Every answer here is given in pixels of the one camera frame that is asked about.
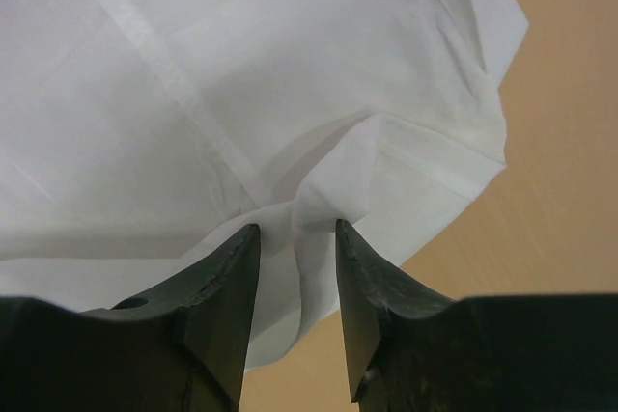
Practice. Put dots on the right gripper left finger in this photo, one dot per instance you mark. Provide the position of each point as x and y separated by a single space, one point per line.
178 346

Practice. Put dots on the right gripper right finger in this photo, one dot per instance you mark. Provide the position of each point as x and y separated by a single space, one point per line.
410 348

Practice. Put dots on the white long sleeve shirt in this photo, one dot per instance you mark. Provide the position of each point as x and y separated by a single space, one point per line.
137 135

